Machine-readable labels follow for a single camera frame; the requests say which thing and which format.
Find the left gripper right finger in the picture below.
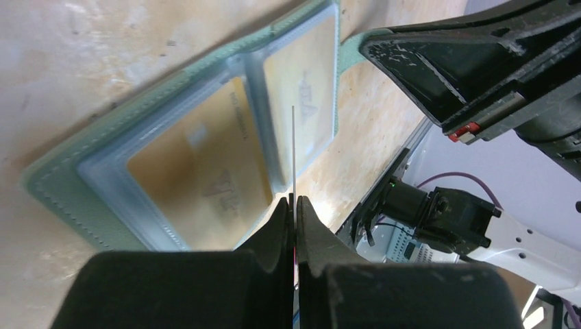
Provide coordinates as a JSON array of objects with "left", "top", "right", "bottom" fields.
[{"left": 296, "top": 196, "right": 523, "bottom": 328}]

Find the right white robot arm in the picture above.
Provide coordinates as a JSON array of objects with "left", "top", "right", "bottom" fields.
[{"left": 354, "top": 1, "right": 580, "bottom": 303}]

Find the gold VIP credit card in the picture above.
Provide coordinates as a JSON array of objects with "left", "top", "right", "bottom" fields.
[{"left": 127, "top": 77, "right": 273, "bottom": 250}]

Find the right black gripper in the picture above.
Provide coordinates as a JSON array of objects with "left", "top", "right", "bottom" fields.
[{"left": 360, "top": 1, "right": 580, "bottom": 180}]

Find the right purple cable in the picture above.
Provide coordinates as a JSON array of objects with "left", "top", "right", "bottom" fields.
[{"left": 415, "top": 171, "right": 505, "bottom": 212}]

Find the green card holder wallet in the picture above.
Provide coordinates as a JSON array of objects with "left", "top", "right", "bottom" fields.
[{"left": 20, "top": 0, "right": 396, "bottom": 253}]

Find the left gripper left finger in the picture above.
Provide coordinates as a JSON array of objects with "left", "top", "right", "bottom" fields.
[{"left": 52, "top": 198, "right": 294, "bottom": 328}]

